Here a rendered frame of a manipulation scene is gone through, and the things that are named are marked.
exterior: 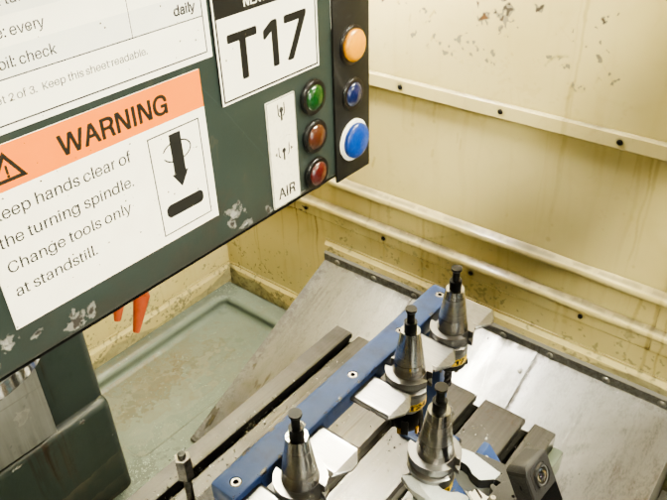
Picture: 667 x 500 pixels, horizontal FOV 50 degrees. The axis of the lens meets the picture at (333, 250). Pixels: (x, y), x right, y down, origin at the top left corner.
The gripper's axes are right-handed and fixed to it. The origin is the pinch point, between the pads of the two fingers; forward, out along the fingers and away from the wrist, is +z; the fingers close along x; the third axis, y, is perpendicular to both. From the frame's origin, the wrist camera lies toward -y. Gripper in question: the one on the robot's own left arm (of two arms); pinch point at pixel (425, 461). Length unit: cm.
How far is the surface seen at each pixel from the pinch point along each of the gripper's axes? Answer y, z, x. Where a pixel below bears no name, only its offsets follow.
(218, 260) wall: 51, 107, 61
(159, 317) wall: 57, 106, 37
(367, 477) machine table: 30.0, 17.4, 13.0
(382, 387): -1.7, 10.2, 5.4
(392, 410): -1.7, 6.9, 2.9
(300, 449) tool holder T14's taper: -8.5, 8.0, -13.3
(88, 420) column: 36, 70, -7
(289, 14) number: -55, 6, -14
